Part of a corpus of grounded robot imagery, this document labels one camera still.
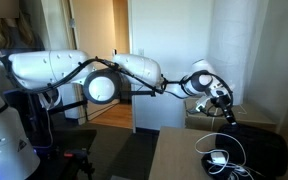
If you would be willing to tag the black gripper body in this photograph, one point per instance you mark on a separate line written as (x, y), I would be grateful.
(224, 102)

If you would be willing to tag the black portable bag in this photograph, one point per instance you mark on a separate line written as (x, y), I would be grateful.
(251, 154)

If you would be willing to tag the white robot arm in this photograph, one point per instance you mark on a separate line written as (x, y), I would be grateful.
(43, 71)

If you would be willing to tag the cardboard box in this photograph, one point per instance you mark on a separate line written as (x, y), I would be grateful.
(245, 114)

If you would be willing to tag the white power adapter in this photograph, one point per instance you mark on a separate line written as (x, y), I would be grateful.
(218, 158)

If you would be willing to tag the white floor lamp shade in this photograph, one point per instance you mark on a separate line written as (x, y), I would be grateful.
(230, 41)

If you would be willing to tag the person with long hair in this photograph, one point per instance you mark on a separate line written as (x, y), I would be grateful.
(16, 34)

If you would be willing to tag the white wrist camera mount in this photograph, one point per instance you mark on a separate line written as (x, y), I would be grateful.
(212, 95)

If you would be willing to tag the white wall light switch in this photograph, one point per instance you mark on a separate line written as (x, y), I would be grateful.
(141, 51)

